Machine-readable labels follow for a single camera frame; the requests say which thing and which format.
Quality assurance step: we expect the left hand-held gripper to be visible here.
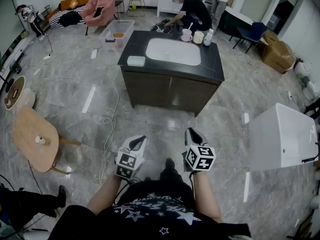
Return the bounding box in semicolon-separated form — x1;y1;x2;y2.
114;134;148;180

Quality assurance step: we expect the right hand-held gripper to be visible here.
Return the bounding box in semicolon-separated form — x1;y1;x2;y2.
181;127;217;173

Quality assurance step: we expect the person's left forearm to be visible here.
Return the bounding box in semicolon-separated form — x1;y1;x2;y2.
86;173;126;216

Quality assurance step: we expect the person's right forearm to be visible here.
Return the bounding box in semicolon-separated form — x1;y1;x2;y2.
192;170;223;224

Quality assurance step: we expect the person's black shoe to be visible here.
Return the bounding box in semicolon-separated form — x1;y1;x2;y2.
164;157;176;170

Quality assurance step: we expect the person's black trouser leg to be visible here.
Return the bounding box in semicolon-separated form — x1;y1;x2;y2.
159;166;185;185

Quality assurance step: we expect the person's black star-print shirt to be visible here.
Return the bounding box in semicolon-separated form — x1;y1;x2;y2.
47;178;252;240

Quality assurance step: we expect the dark vanity cabinet black top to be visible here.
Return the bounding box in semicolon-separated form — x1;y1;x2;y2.
117;30;225;118

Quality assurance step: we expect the white bathtub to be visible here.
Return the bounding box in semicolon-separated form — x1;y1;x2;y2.
248;102;320;172

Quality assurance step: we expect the small white cup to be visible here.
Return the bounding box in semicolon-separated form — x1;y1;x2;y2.
34;135;51;146

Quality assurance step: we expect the oval wooden table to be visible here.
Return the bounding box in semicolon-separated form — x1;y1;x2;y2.
11;106;82;175

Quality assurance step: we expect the pale green soap box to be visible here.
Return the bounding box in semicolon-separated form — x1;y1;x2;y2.
126;55;146;67

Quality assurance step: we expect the white sink basin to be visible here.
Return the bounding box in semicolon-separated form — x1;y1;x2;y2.
145;37;202;67

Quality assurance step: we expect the white plastic bottle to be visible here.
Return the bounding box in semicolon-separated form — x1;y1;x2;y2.
202;28;215;47

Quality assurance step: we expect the cream cup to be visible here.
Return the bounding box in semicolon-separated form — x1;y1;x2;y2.
192;30;205;45

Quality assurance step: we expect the pink cup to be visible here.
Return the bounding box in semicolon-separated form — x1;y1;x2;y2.
180;28;194;43

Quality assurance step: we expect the cardboard box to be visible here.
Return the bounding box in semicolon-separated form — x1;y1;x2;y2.
258;30;297;74

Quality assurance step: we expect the clear plastic storage bin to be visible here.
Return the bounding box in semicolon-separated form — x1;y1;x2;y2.
98;19;136;52

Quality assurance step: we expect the round wooden side table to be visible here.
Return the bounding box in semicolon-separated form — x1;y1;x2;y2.
4;75;36;111

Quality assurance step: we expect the black bag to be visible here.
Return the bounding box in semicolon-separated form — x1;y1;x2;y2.
150;18;181;35

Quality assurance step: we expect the white round appliance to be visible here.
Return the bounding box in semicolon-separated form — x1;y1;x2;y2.
294;60;313;77

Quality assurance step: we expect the blue chair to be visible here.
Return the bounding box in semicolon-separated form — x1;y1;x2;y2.
232;21;268;54

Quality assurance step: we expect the dark table white top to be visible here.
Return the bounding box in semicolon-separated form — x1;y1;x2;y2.
219;6;255;39

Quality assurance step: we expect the black white striped sofa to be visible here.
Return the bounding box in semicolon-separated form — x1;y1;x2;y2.
44;5;87;30

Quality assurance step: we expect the pink armchair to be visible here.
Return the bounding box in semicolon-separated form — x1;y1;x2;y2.
78;0;120;36

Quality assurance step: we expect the white cabinet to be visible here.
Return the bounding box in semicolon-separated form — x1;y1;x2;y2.
156;0;209;17

